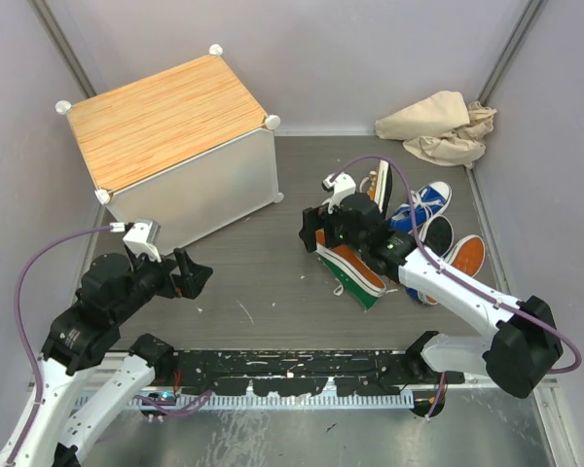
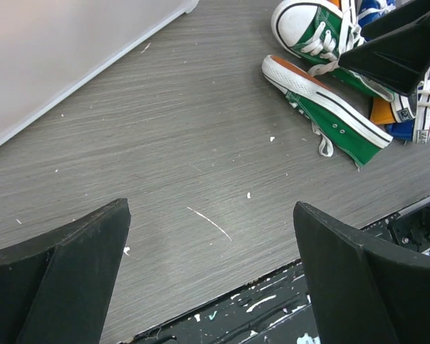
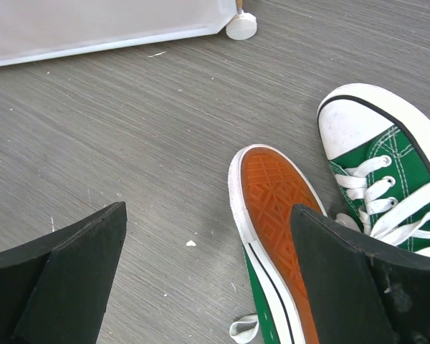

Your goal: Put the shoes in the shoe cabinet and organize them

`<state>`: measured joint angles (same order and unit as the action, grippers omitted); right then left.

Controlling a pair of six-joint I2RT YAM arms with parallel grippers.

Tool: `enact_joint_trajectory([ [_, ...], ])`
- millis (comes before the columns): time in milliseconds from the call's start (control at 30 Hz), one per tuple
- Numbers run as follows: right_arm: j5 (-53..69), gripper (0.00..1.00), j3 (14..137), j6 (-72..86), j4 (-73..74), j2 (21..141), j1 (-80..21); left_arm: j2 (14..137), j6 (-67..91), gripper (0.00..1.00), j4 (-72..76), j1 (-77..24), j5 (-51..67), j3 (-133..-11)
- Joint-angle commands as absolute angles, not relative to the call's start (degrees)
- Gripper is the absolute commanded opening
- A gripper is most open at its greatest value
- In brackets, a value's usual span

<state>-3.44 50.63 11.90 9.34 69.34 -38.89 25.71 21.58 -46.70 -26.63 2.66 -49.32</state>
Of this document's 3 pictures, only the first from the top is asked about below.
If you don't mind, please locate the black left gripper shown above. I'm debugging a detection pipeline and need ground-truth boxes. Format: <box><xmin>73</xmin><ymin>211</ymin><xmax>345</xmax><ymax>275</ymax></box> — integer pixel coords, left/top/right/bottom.
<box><xmin>114</xmin><ymin>244</ymin><xmax>212</xmax><ymax>321</ymax></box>

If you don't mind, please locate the white cabinet door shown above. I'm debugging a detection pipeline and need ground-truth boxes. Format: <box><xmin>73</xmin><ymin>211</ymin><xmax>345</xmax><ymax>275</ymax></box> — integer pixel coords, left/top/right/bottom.
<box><xmin>106</xmin><ymin>128</ymin><xmax>282</xmax><ymax>255</ymax></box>

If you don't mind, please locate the green sneaker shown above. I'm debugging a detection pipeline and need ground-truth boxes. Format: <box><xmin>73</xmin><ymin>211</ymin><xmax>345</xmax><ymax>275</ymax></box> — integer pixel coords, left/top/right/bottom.
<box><xmin>315</xmin><ymin>230</ymin><xmax>387</xmax><ymax>312</ymax></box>

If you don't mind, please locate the orange sneaker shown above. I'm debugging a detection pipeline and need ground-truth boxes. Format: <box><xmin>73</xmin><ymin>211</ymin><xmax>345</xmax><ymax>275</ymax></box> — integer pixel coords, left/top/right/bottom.
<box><xmin>445</xmin><ymin>234</ymin><xmax>486</xmax><ymax>277</ymax></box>
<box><xmin>359</xmin><ymin>160</ymin><xmax>393</xmax><ymax>218</ymax></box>

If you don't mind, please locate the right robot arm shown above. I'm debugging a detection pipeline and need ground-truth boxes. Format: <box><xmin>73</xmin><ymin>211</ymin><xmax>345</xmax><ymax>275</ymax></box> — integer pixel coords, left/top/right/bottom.
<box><xmin>299</xmin><ymin>193</ymin><xmax>563</xmax><ymax>399</ymax></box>

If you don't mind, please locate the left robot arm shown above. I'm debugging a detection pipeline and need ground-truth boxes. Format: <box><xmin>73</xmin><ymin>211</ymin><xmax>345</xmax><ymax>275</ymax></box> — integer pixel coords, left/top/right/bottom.
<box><xmin>0</xmin><ymin>249</ymin><xmax>213</xmax><ymax>466</ymax></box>

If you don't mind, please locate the wooden shoe cabinet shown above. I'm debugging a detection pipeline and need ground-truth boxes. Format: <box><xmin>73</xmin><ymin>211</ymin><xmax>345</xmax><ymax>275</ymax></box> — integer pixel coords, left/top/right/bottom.
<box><xmin>55</xmin><ymin>44</ymin><xmax>285</xmax><ymax>256</ymax></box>

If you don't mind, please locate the blue sneaker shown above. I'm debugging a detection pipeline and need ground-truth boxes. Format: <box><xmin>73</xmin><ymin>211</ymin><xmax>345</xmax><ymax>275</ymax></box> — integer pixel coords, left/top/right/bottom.
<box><xmin>406</xmin><ymin>215</ymin><xmax>454</xmax><ymax>305</ymax></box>
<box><xmin>388</xmin><ymin>181</ymin><xmax>453</xmax><ymax>234</ymax></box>

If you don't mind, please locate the beige cloth bag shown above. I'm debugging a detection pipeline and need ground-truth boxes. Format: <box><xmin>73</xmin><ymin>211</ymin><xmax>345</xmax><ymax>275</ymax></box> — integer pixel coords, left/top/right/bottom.
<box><xmin>375</xmin><ymin>90</ymin><xmax>497</xmax><ymax>169</ymax></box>

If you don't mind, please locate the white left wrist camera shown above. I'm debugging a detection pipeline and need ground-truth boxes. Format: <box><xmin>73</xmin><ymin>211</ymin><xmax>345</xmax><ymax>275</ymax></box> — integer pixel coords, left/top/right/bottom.
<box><xmin>109</xmin><ymin>219</ymin><xmax>162</xmax><ymax>263</ymax></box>

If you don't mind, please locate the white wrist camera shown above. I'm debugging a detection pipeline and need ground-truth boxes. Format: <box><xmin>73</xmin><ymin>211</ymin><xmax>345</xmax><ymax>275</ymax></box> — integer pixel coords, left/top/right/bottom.
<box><xmin>109</xmin><ymin>219</ymin><xmax>162</xmax><ymax>263</ymax></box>
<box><xmin>322</xmin><ymin>172</ymin><xmax>356</xmax><ymax>214</ymax></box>

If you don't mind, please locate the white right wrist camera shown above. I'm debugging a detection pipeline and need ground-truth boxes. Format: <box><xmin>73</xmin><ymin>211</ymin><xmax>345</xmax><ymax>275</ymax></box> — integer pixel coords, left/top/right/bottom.
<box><xmin>322</xmin><ymin>172</ymin><xmax>356</xmax><ymax>214</ymax></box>

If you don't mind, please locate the grey cable duct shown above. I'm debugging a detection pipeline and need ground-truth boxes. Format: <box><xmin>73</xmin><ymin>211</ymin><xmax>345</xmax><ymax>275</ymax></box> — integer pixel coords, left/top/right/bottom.
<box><xmin>72</xmin><ymin>391</ymin><xmax>416</xmax><ymax>413</ymax></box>

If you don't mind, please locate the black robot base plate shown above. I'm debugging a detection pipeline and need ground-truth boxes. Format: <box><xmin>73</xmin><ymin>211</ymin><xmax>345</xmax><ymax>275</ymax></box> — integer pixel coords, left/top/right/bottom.
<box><xmin>170</xmin><ymin>350</ymin><xmax>440</xmax><ymax>397</ymax></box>

